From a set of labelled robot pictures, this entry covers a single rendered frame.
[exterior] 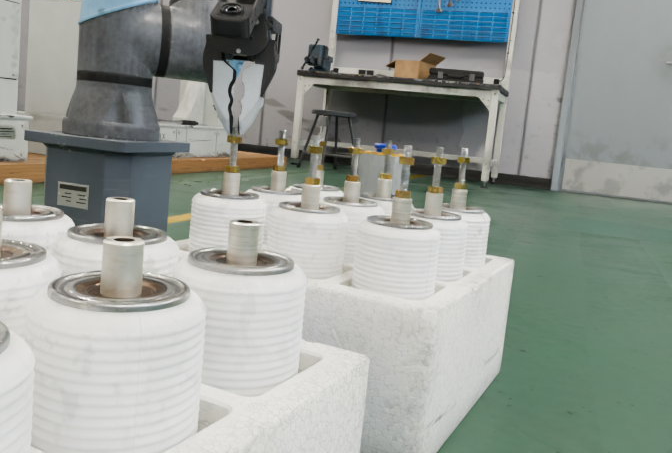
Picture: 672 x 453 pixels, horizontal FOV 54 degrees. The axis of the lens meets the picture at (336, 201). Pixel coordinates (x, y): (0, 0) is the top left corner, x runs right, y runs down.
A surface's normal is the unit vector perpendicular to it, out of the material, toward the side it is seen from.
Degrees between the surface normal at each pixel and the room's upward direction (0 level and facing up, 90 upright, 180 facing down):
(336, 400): 90
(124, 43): 91
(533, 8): 90
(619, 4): 90
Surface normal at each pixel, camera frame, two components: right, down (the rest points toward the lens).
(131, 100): 0.65, -0.16
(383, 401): -0.44, 0.06
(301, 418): 0.89, 0.14
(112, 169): 0.43, 0.15
